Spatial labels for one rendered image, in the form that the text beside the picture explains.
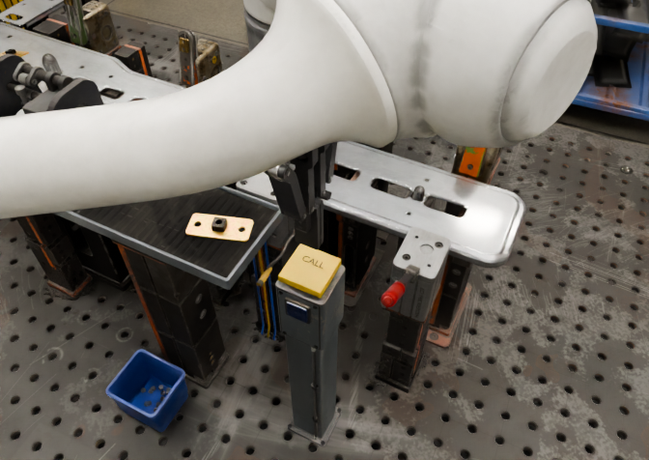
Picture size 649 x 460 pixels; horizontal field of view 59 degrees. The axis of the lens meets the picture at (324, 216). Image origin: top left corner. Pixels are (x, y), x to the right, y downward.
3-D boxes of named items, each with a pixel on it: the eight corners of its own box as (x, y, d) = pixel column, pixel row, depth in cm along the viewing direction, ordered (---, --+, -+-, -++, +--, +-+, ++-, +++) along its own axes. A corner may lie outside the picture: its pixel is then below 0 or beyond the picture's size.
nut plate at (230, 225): (254, 220, 76) (253, 215, 75) (247, 243, 73) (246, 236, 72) (193, 214, 77) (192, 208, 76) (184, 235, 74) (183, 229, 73)
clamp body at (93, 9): (151, 114, 167) (119, 1, 141) (124, 137, 160) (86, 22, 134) (126, 106, 170) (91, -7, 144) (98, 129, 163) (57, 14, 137)
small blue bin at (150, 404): (195, 393, 108) (187, 371, 101) (163, 440, 102) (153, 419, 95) (150, 369, 111) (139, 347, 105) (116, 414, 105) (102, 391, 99)
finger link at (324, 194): (288, 109, 54) (296, 101, 55) (295, 190, 63) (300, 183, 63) (325, 122, 53) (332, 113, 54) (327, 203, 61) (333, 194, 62)
